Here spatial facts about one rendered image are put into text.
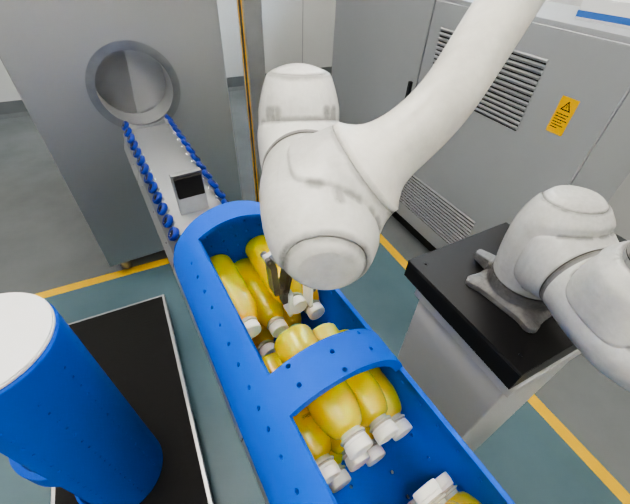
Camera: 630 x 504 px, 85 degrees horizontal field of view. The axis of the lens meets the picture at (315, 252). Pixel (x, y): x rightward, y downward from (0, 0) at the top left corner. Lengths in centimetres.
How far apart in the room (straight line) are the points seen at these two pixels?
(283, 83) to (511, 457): 183
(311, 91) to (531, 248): 53
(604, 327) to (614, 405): 173
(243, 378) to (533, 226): 59
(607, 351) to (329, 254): 52
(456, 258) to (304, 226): 74
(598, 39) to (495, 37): 143
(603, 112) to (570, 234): 107
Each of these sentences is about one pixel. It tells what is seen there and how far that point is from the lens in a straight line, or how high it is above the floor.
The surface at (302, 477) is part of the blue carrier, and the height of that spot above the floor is 119.
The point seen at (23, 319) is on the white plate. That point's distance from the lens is 100.
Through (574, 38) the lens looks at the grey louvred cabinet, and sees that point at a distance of 185.
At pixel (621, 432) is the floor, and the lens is 234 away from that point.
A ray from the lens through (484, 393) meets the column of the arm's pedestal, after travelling 97.
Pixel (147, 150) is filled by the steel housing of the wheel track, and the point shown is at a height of 93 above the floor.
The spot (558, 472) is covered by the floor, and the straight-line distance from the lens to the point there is 207.
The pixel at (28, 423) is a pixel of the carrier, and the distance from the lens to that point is 101.
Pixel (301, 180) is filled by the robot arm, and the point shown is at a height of 153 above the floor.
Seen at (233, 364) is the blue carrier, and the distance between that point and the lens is 59.
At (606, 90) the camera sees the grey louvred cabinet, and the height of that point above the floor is 128.
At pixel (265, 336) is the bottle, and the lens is 79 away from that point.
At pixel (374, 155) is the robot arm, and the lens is 31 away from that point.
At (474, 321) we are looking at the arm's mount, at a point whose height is 106.
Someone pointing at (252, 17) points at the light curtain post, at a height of 147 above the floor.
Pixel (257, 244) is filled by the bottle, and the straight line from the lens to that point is 80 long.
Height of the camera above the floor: 168
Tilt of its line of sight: 43 degrees down
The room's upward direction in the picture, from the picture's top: 3 degrees clockwise
